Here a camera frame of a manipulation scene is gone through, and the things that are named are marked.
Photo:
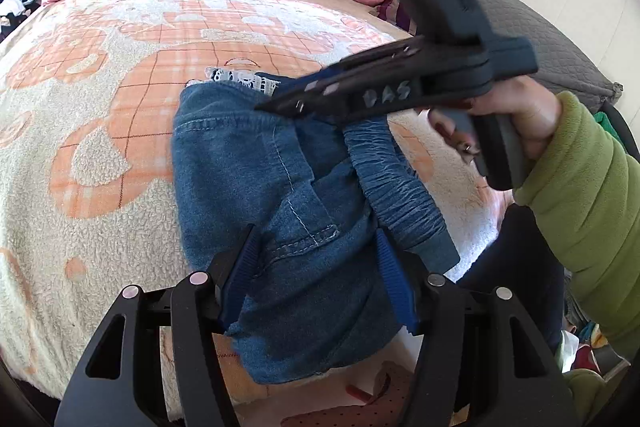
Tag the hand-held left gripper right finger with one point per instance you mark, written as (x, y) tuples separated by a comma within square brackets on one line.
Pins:
[(395, 287)]

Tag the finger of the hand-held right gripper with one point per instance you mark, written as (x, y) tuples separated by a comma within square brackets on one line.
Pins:
[(340, 99), (350, 62)]

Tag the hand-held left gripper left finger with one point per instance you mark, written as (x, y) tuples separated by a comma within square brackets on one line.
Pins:
[(240, 272)]

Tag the blue denim jeans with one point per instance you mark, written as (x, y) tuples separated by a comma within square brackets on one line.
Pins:
[(280, 207)]

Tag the person's right forearm green sleeve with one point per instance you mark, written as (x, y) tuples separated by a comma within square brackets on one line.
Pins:
[(585, 217)]

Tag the person's right hand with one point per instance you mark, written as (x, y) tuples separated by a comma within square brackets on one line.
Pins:
[(530, 112)]

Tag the purple striped pillow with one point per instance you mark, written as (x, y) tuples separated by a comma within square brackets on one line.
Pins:
[(395, 14)]

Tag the pink dotted slipper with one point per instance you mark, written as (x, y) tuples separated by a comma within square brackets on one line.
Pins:
[(350, 397)]

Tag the person's leg dark trousers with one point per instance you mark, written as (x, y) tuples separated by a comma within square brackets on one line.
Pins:
[(515, 272)]

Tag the grey quilted headboard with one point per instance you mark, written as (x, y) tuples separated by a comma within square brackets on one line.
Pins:
[(545, 37)]

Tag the white orange printed fleece blanket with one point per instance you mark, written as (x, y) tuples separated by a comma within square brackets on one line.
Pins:
[(100, 117)]

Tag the colourful cloth heap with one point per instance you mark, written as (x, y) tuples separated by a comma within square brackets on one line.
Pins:
[(595, 352)]

